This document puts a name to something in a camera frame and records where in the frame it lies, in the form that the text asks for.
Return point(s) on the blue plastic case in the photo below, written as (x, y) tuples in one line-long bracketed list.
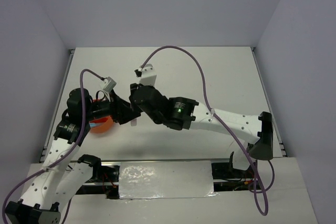
[(93, 124)]

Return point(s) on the foil covered panel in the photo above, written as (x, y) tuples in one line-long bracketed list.
[(165, 180)]

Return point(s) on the pink purple highlighter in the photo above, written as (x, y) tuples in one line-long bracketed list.
[(134, 122)]

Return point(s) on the metal rail base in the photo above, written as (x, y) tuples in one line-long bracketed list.
[(225, 178)]

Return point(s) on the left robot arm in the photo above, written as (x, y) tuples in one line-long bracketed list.
[(53, 186)]

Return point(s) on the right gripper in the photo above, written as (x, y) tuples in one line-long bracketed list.
[(133, 86)]

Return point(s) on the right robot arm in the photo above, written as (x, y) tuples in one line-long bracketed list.
[(178, 113)]

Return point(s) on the orange round organizer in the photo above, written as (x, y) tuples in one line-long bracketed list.
[(105, 127)]

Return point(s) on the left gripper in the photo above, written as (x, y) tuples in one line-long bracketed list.
[(120, 109)]

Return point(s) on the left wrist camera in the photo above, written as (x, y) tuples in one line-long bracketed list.
[(107, 84)]

